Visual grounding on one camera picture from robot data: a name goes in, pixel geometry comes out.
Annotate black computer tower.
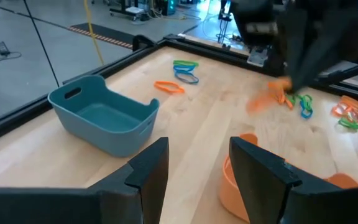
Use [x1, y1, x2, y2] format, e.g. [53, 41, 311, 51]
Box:
[154, 0, 180, 17]

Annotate blue plastic basket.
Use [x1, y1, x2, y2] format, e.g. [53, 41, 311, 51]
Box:
[47, 74, 160, 158]

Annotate black hazard-striped floor mat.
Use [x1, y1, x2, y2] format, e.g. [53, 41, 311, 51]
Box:
[68, 22, 136, 50]

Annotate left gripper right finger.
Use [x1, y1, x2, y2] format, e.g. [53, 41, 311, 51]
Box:
[229, 136, 358, 224]

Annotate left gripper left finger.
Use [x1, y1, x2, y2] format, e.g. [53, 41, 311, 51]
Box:
[0, 137, 170, 224]

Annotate orange plastic basket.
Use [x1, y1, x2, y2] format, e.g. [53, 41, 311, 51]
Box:
[218, 133, 358, 223]

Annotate black wheeled cart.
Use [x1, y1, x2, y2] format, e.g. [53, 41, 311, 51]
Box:
[109, 0, 150, 22]

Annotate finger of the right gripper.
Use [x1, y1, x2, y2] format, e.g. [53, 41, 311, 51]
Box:
[278, 11, 309, 91]
[296, 11, 358, 93]

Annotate yellow hanging cable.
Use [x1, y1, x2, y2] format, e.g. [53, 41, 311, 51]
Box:
[83, 0, 106, 66]

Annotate black aluminium table frame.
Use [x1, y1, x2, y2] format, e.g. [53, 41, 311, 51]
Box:
[0, 32, 358, 149]

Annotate black hanging cable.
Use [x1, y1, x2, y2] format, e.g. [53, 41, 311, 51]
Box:
[22, 0, 61, 88]

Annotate black power adapter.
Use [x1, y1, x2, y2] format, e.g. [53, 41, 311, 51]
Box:
[0, 30, 23, 62]

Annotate black tripod stand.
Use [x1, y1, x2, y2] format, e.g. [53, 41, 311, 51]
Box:
[216, 0, 233, 44]

